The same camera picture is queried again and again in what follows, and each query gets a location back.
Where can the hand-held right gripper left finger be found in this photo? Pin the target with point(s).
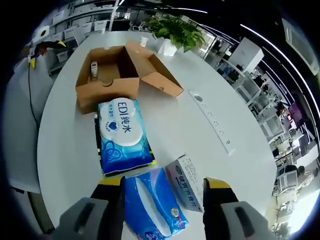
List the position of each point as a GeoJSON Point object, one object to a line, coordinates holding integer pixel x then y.
{"type": "Point", "coordinates": [112, 207]}

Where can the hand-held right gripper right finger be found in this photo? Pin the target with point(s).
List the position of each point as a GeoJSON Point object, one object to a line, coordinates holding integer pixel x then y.
{"type": "Point", "coordinates": [220, 207]}

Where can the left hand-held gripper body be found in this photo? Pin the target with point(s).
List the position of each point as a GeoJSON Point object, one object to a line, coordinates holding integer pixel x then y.
{"type": "Point", "coordinates": [41, 33]}

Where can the blue tissue pack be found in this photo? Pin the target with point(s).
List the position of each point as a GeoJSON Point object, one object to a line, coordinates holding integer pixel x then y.
{"type": "Point", "coordinates": [150, 200]}

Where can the white medicine box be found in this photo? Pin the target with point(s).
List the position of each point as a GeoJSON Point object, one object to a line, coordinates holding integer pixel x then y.
{"type": "Point", "coordinates": [187, 185]}

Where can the white spray bottle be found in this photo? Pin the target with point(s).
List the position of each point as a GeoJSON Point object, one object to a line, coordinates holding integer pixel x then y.
{"type": "Point", "coordinates": [94, 71]}

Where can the blue white wet wipes pack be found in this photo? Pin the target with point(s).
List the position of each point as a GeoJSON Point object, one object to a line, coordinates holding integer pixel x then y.
{"type": "Point", "coordinates": [122, 135]}

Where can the brown cardboard shoe box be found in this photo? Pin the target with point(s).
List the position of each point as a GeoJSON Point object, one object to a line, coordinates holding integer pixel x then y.
{"type": "Point", "coordinates": [110, 95]}

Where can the white storage shelf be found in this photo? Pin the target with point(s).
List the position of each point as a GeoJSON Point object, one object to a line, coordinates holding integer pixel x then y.
{"type": "Point", "coordinates": [75, 27]}

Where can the grey mesh office chair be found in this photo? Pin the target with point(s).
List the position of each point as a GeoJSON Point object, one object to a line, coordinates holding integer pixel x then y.
{"type": "Point", "coordinates": [27, 125]}

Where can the white table power strip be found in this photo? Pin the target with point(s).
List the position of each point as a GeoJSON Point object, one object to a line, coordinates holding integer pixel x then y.
{"type": "Point", "coordinates": [212, 122]}

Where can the white paper cup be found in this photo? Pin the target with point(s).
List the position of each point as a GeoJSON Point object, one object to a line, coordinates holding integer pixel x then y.
{"type": "Point", "coordinates": [143, 42]}

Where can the row of white office chairs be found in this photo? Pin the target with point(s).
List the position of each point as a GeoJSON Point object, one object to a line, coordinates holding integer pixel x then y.
{"type": "Point", "coordinates": [267, 125]}

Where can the green potted plant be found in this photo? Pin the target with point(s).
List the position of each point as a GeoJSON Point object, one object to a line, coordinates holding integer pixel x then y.
{"type": "Point", "coordinates": [177, 32]}

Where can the white square pillar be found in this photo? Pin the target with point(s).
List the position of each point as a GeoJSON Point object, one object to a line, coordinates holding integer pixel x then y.
{"type": "Point", "coordinates": [246, 55]}

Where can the curved ceiling light strip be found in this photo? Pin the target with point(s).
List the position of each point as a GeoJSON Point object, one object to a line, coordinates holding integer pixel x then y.
{"type": "Point", "coordinates": [287, 56]}

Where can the ceiling air conditioner vent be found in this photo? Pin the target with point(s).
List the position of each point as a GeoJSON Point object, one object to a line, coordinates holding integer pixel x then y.
{"type": "Point", "coordinates": [298, 45]}

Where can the purple wall screen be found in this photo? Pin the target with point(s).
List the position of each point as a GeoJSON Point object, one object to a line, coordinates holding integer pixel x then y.
{"type": "Point", "coordinates": [295, 117]}

